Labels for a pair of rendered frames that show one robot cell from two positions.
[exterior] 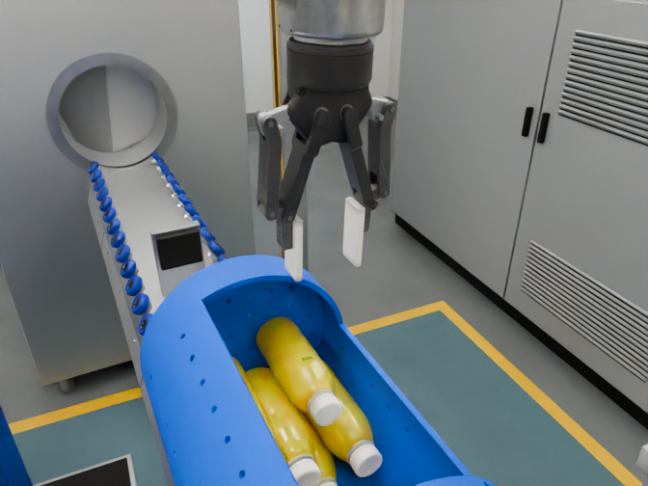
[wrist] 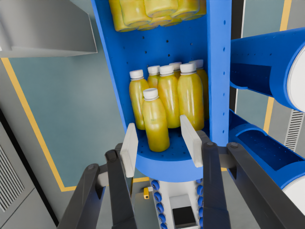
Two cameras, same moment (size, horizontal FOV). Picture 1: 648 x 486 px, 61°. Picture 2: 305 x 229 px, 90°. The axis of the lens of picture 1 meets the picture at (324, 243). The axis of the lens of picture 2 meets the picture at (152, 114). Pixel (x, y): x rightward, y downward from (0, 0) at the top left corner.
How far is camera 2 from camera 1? 0.43 m
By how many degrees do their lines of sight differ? 42
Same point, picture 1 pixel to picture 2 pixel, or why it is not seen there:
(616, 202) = not seen: outside the picture
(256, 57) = not seen: outside the picture
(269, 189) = (256, 166)
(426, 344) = (76, 173)
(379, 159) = (85, 206)
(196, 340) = (220, 123)
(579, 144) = not seen: outside the picture
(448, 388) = (75, 154)
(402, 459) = (120, 68)
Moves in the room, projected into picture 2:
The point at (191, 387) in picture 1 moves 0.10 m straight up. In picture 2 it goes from (226, 96) to (260, 113)
